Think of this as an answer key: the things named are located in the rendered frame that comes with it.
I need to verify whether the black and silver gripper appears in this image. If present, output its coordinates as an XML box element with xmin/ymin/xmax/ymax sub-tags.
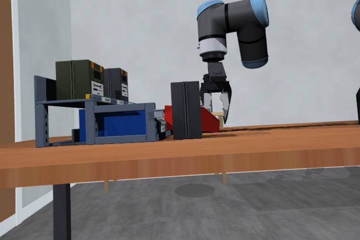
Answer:
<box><xmin>200</xmin><ymin>53</ymin><xmax>232</xmax><ymax>124</ymax></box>

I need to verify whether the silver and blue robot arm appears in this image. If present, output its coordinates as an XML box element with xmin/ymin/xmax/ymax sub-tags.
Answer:
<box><xmin>197</xmin><ymin>0</ymin><xmax>360</xmax><ymax>83</ymax></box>

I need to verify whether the dark blue metal shelf rack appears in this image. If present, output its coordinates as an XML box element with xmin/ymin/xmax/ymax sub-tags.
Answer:
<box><xmin>34</xmin><ymin>75</ymin><xmax>173</xmax><ymax>148</ymax></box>

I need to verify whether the red bin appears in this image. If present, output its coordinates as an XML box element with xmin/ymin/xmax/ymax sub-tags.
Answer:
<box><xmin>164</xmin><ymin>105</ymin><xmax>220</xmax><ymax>132</ymax></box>

